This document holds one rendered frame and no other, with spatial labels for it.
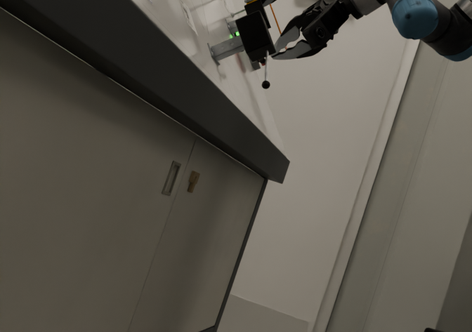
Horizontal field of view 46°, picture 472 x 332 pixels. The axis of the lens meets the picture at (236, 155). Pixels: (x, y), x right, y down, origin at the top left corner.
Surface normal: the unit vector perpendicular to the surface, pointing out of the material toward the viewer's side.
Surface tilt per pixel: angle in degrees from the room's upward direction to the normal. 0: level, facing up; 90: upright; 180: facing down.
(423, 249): 90
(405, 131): 90
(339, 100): 90
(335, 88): 90
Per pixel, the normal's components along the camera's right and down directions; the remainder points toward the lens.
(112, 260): 0.91, 0.29
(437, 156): -0.06, -0.11
